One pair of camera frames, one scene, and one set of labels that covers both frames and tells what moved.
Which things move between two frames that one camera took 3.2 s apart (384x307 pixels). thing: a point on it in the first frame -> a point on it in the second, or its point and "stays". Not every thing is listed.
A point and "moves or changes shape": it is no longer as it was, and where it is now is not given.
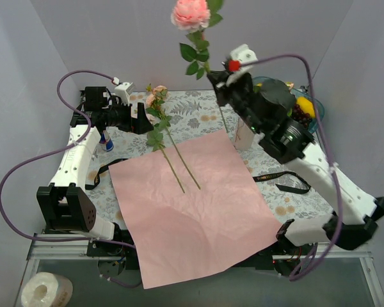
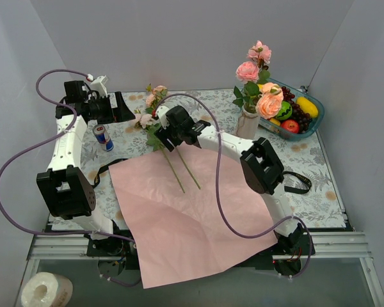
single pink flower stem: [290, 85] moves or changes shape
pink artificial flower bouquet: [155, 137] stays
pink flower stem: [197, 16] moves or changes shape
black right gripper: [229, 90] -> [166, 137]
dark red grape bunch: [304, 118] stays
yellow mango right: [306, 105] stays
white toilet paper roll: [46, 289] stays
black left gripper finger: [142, 124] -> [122, 112]
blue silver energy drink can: [106, 142] stays
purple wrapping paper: [192, 210] stays
